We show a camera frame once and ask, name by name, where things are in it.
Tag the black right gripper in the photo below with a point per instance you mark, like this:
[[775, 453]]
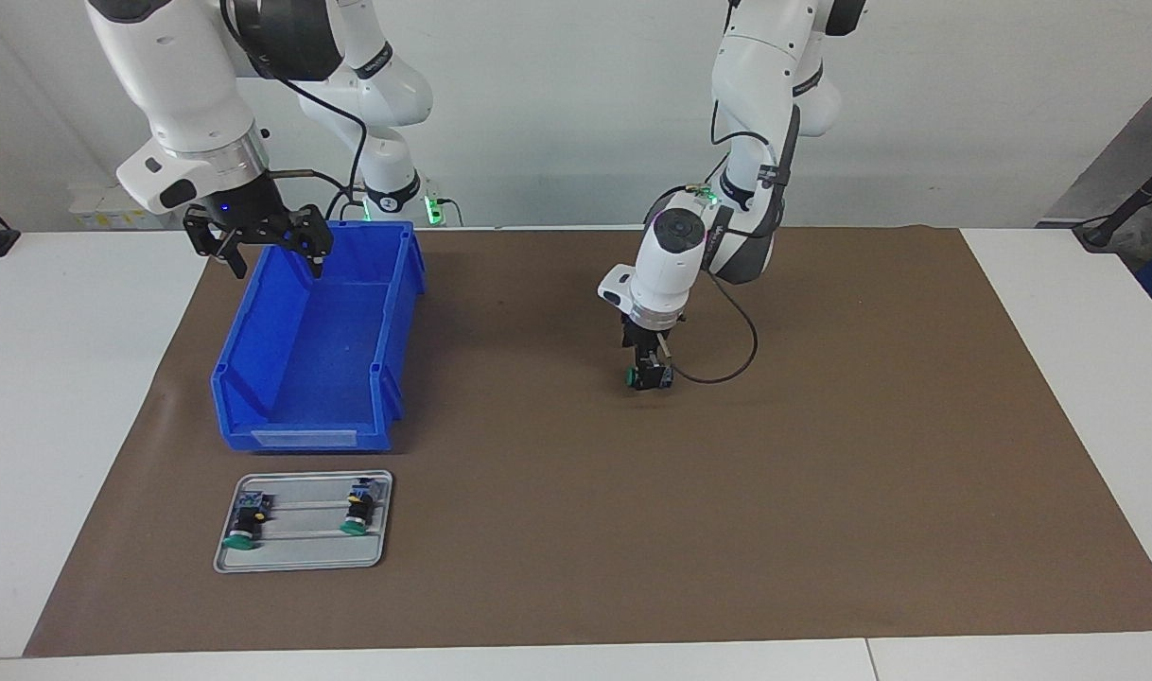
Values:
[[245, 208]]

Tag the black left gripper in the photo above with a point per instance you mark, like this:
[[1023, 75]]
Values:
[[644, 340]]

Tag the green push button switch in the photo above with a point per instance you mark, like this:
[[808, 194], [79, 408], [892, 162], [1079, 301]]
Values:
[[630, 376], [354, 526], [240, 542]]

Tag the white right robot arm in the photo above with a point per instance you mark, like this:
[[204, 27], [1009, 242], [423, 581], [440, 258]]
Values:
[[169, 76]]

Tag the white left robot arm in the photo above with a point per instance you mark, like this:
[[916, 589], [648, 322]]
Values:
[[756, 57]]

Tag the blue plastic storage bin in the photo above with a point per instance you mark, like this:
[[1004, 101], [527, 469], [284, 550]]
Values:
[[302, 378]]

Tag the white power strip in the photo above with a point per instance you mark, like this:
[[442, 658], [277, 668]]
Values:
[[113, 203]]

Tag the brown table mat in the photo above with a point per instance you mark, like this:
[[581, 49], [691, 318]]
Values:
[[633, 520]]

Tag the silver metal tray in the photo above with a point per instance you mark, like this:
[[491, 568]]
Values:
[[302, 553]]

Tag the black stand pole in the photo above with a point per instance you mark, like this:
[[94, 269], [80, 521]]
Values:
[[1134, 203]]

